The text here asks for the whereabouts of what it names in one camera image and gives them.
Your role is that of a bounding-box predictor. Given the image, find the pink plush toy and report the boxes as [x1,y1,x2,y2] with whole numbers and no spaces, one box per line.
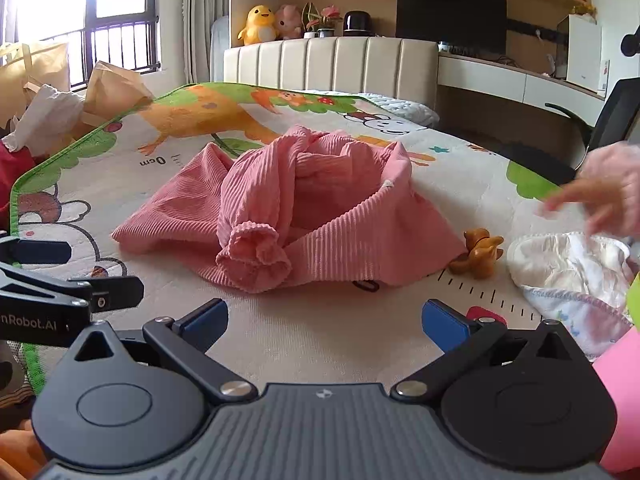
[275,4,306,41]

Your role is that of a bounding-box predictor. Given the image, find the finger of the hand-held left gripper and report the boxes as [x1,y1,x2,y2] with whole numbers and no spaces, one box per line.
[0,234,74,267]
[0,262,145,313]

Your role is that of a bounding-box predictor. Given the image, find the printed cartoon play mat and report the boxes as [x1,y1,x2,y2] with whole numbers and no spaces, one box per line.
[10,81,596,401]

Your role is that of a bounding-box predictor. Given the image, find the brown paper bag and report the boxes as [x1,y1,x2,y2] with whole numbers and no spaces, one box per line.
[81,60,157,128]

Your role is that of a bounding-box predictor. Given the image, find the brown paper bags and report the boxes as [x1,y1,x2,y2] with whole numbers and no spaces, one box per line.
[0,41,72,128]

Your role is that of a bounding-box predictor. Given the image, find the yellow duck plush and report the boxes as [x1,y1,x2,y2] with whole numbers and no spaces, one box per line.
[236,5,281,46]

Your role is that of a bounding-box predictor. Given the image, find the black office chair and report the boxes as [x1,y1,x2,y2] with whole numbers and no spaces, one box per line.
[492,27,640,187]

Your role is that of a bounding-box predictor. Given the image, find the black dome speaker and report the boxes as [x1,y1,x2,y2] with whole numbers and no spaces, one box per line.
[342,10,376,38]

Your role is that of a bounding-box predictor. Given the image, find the red cloth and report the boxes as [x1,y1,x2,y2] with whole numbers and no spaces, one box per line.
[0,141,37,233]

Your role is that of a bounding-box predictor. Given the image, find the green potted plant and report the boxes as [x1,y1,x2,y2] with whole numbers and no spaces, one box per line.
[300,2,322,40]

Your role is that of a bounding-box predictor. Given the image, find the pink cloth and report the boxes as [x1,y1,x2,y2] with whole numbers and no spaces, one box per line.
[592,327,640,476]

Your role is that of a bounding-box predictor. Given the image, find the white baby cloth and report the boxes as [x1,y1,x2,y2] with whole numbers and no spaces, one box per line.
[506,231,637,361]

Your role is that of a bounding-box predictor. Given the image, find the white computer case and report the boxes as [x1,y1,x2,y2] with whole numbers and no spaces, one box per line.
[555,14,611,97]

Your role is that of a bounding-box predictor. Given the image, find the black monitor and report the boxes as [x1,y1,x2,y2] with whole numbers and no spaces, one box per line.
[396,0,509,57]

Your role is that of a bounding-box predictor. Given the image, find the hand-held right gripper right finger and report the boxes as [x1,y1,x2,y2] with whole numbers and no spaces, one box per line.
[391,299,593,404]

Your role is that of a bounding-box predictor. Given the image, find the grey curtain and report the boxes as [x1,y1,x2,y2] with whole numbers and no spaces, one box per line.
[179,0,232,85]

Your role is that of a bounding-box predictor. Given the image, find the pink flower potted plant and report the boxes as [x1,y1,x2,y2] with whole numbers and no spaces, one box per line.
[317,6,344,38]

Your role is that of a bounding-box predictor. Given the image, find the white plastic bag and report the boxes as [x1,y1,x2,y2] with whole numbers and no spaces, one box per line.
[4,84,87,155]

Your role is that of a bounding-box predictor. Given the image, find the brown toy bear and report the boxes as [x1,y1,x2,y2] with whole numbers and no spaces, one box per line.
[448,228,505,280]

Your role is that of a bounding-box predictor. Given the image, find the white desk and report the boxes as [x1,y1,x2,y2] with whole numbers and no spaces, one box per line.
[437,51,608,128]

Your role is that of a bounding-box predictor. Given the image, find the white quilt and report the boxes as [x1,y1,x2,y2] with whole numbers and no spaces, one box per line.
[302,89,442,129]

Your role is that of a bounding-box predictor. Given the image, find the window with black railing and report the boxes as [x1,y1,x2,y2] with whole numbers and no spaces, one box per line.
[0,0,162,92]

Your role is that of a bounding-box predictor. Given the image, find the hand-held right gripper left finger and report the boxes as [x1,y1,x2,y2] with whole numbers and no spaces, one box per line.
[75,298,258,406]

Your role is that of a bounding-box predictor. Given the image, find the pink corduroy garment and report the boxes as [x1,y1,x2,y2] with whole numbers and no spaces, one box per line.
[111,124,468,295]

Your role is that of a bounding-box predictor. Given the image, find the cream padded bed headboard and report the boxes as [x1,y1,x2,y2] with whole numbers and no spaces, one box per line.
[223,36,441,111]

